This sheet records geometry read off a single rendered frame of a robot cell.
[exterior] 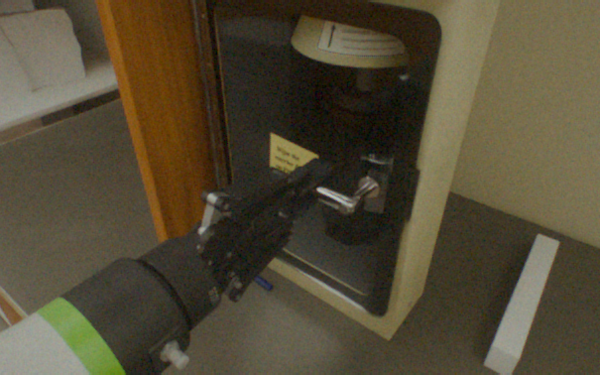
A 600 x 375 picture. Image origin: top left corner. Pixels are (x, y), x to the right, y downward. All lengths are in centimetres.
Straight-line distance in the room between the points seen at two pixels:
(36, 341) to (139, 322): 6
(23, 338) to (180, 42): 44
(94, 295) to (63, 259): 52
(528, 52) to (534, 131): 14
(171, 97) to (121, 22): 12
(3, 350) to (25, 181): 79
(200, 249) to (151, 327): 8
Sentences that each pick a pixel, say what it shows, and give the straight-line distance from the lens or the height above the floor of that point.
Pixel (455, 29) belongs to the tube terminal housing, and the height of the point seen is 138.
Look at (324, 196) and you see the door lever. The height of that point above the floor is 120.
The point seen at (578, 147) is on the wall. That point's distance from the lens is 89.
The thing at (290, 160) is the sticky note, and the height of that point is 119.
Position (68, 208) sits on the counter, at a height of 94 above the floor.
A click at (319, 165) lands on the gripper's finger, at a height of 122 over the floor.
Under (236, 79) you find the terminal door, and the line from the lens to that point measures 57.
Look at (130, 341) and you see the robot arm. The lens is 34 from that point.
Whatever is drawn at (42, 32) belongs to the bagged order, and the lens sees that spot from 159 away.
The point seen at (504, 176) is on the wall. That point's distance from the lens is 95.
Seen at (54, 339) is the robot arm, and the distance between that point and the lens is 33.
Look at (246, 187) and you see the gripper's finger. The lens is 40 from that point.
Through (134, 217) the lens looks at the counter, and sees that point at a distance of 90.
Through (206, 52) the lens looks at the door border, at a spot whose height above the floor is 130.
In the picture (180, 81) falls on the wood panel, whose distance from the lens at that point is 66.
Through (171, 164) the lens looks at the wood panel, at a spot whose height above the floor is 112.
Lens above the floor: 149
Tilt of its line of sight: 37 degrees down
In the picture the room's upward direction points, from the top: straight up
